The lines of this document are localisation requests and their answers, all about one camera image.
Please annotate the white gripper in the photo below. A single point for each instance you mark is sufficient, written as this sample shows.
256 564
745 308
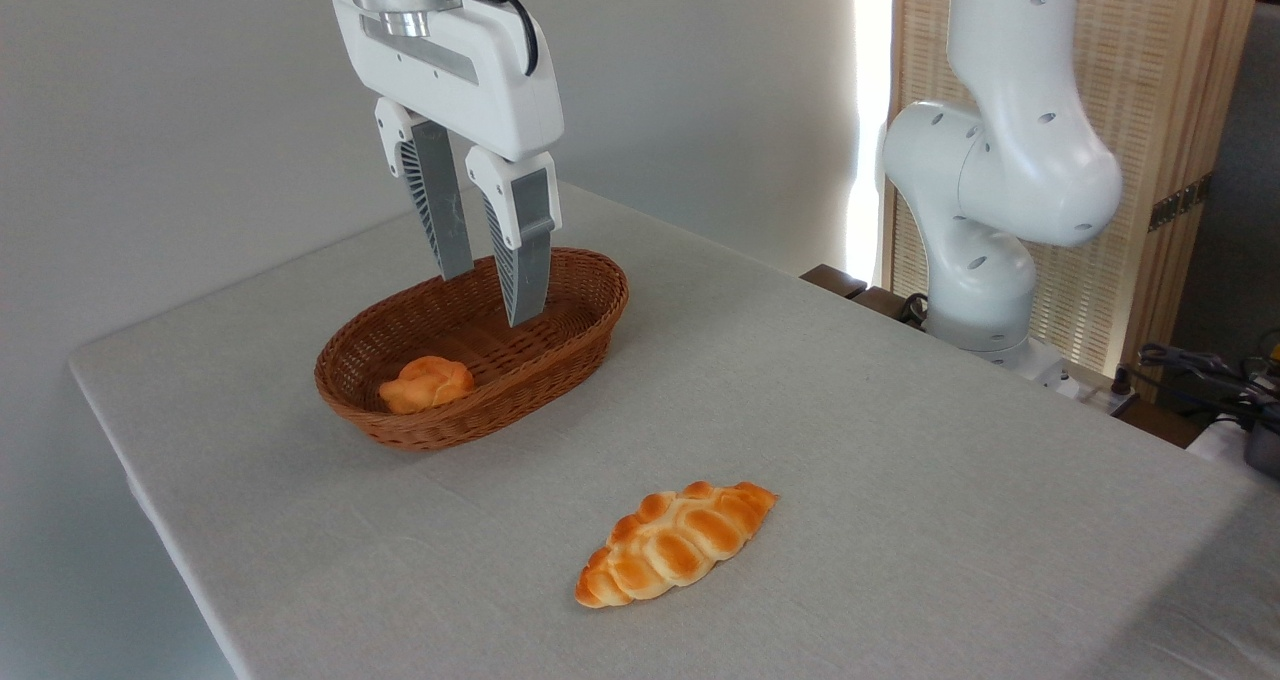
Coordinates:
480 80

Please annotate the grey tablecloth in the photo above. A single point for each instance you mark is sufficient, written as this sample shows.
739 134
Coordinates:
900 520

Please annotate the grey device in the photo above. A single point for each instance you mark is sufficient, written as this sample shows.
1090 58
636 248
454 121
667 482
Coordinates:
1265 450

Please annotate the brown wicker basket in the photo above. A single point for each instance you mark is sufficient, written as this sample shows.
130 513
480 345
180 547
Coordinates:
450 430

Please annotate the long braided bread loaf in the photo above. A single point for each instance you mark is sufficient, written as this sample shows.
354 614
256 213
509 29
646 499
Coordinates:
675 545

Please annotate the dark brown wooden furniture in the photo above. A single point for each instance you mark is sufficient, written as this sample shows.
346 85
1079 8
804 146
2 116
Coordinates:
835 280

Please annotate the small round bread roll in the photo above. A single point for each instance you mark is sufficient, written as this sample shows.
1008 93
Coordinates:
427 385

